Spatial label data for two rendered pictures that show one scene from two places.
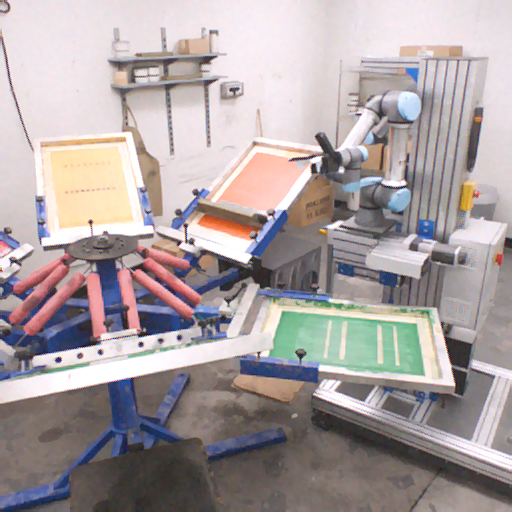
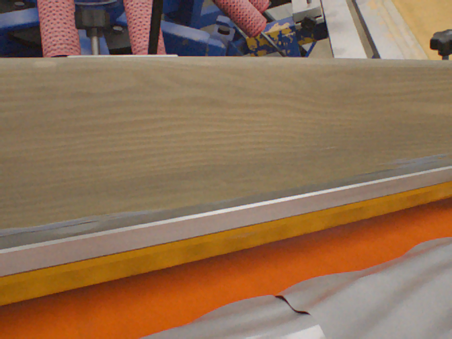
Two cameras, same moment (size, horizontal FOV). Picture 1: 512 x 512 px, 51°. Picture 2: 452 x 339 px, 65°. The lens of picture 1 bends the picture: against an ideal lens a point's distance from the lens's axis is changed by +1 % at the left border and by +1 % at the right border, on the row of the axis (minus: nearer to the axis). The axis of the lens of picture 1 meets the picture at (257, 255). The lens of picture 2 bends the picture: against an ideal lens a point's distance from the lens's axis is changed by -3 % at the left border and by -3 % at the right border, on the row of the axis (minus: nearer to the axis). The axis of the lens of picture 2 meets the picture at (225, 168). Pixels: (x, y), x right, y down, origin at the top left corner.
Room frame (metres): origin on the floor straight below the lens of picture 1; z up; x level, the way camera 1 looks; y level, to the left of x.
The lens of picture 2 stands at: (2.75, 0.02, 1.38)
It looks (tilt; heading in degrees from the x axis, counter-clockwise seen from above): 43 degrees down; 105
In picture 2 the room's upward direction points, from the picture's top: 17 degrees clockwise
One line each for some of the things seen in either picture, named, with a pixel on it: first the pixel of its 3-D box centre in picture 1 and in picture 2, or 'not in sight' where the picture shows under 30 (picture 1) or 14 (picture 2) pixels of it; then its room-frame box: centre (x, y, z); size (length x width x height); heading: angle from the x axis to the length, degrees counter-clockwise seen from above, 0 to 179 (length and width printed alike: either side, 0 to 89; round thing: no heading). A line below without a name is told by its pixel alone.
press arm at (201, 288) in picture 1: (210, 284); not in sight; (2.60, 0.26, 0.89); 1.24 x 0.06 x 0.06; 139
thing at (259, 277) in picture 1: (244, 270); not in sight; (3.11, 0.09, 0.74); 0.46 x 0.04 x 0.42; 139
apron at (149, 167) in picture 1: (134, 165); not in sight; (4.63, 1.08, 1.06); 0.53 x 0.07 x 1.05; 139
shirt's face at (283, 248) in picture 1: (269, 247); not in sight; (2.97, -0.07, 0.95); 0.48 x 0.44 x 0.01; 139
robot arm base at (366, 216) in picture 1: (369, 212); not in sight; (2.55, -0.57, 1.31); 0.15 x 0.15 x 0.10
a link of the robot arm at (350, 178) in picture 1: (349, 177); not in sight; (2.31, -0.41, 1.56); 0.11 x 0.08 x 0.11; 33
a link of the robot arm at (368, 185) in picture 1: (372, 190); not in sight; (2.54, -0.57, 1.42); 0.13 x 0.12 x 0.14; 33
